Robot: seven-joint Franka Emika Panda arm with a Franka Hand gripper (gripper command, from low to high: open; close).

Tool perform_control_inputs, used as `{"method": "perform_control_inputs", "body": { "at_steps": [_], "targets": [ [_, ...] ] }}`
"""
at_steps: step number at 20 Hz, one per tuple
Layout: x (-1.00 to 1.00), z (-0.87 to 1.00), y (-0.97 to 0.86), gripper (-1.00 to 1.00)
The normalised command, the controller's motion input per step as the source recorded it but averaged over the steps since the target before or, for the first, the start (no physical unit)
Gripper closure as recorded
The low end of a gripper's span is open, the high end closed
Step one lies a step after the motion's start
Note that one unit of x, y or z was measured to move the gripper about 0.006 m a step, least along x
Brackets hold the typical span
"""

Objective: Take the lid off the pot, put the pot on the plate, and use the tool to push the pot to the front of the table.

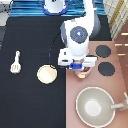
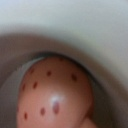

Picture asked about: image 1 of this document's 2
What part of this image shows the black burner top right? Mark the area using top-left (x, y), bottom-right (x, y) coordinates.
top-left (96, 45), bottom-right (111, 58)

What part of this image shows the pink stove top board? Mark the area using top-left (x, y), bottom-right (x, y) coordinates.
top-left (66, 41), bottom-right (126, 128)

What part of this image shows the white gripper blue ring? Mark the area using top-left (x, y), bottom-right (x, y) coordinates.
top-left (58, 48), bottom-right (98, 71)

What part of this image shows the pink pot with food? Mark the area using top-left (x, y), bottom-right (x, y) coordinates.
top-left (75, 67), bottom-right (92, 79)

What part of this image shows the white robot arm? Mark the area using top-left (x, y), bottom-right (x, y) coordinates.
top-left (58, 0), bottom-right (97, 71)

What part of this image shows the cream plate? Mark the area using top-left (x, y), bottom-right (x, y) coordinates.
top-left (37, 65), bottom-right (57, 84)

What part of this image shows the cream slotted spatula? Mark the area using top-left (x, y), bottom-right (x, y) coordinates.
top-left (10, 51), bottom-right (21, 74)

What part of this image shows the black burner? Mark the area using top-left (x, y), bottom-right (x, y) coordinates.
top-left (96, 45), bottom-right (111, 58)
top-left (98, 62), bottom-right (115, 76)

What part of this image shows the black burner bottom right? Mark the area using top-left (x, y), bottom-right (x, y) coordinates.
top-left (98, 62), bottom-right (115, 76)

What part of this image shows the black table mat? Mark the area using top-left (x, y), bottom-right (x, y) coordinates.
top-left (0, 15), bottom-right (113, 128)

